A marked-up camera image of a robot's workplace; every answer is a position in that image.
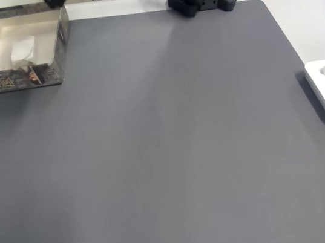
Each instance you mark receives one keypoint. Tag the white block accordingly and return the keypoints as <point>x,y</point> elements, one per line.
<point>23,49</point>

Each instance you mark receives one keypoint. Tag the open printed cardboard box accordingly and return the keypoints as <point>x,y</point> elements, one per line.
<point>21,78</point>

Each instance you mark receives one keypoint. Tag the grey table mat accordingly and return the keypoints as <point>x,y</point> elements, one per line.
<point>153,144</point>

